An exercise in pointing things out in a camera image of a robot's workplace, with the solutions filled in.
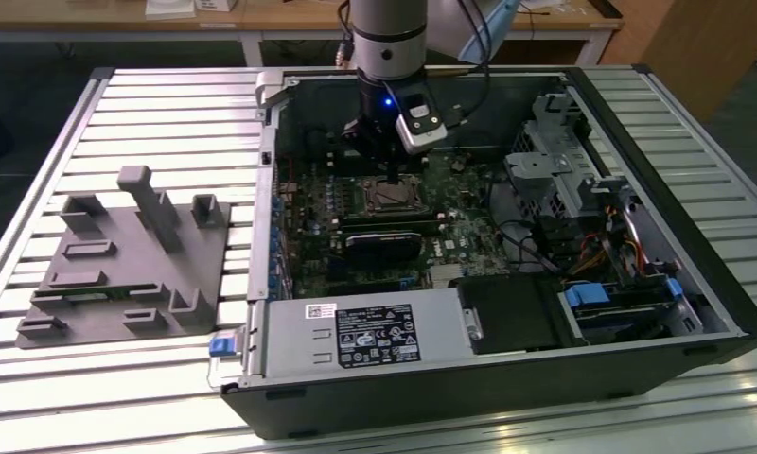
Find green RAM stick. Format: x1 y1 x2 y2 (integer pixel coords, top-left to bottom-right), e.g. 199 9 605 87
56 288 131 302

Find metal socket cover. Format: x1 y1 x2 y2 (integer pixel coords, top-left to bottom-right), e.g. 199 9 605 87
365 175 429 212

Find silver power supply with label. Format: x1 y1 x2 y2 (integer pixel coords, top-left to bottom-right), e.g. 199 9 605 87
243 288 481 379

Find blue case latch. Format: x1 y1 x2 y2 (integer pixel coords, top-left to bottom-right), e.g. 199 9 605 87
207 333 243 359

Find gray plastic parts rack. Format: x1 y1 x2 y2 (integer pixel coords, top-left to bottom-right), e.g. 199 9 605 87
12 165 235 350

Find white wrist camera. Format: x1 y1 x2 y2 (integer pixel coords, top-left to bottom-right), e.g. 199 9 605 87
392 91 451 156

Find hard disk in blue carrier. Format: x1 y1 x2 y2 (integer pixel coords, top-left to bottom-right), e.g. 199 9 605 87
557 278 676 342

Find silver heat sink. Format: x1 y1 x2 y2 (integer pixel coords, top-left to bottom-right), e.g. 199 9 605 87
428 264 465 288

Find black cable in case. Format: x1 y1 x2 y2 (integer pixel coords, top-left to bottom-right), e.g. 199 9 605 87
496 218 564 276

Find pale blue teach pendant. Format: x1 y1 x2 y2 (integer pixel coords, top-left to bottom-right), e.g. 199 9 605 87
459 0 520 63

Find metal drive cage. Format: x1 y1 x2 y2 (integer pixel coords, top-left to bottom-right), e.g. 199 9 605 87
501 92 632 218

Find wooden desk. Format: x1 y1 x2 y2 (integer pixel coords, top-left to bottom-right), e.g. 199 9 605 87
0 0 627 67

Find black drive box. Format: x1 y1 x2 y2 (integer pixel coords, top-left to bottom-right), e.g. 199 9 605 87
447 273 583 356

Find black RAM stick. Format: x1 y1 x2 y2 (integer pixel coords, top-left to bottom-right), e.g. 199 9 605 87
340 212 437 229

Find green motherboard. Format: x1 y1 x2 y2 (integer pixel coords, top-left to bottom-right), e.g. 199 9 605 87
273 150 525 302

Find orange and yellow wires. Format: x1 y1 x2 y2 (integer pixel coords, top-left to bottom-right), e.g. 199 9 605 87
571 235 647 276

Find black open PC case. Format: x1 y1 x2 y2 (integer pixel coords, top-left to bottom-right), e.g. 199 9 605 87
220 64 757 439

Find black graphics card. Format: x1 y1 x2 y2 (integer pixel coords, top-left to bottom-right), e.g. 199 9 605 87
343 229 425 262

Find silver CPU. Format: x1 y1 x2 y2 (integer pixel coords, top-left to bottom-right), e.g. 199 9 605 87
377 183 417 205

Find wooden cabinet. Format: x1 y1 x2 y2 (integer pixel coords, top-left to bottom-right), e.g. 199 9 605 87
617 0 757 125

